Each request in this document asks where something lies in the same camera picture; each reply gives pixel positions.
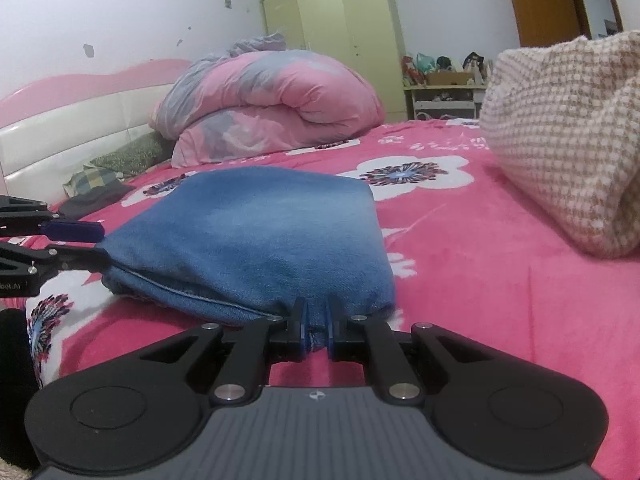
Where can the pale yellow desk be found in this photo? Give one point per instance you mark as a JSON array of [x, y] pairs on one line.
[[450, 92]]

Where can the pink and grey quilt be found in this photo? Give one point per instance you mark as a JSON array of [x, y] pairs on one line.
[[275, 100]]

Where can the brown wooden door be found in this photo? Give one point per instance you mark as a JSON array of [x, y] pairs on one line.
[[545, 0]]

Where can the black cloth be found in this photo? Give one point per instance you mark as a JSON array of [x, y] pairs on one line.
[[17, 385]]

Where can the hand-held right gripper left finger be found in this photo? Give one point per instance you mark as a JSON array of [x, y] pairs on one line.
[[299, 330]]

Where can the pink and white headboard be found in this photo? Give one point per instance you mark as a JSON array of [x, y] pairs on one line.
[[75, 135]]

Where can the pale yellow wardrobe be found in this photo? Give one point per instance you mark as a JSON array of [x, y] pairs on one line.
[[350, 35]]

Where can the pink floral blanket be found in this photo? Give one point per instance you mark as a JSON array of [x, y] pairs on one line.
[[500, 320]]

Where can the blue denim jeans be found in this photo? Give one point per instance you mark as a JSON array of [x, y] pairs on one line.
[[250, 240]]

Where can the green floral pillow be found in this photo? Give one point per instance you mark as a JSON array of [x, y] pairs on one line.
[[135, 152]]

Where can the beige checkered pillow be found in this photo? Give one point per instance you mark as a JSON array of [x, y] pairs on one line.
[[565, 135]]

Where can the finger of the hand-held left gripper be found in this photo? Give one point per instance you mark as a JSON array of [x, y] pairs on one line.
[[75, 259], [75, 230]]

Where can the dark grey folded cloth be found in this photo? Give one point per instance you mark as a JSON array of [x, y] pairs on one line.
[[95, 200]]

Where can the plaid pillow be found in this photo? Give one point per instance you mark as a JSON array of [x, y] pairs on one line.
[[92, 179]]

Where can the dark brown door frame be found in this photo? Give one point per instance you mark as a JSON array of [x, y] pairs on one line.
[[614, 0]]

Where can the cardboard box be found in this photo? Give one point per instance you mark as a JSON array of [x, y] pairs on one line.
[[450, 78]]

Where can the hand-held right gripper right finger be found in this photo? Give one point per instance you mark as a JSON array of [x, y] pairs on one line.
[[334, 330]]

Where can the teal plastic bag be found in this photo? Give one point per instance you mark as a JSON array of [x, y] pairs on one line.
[[425, 61]]

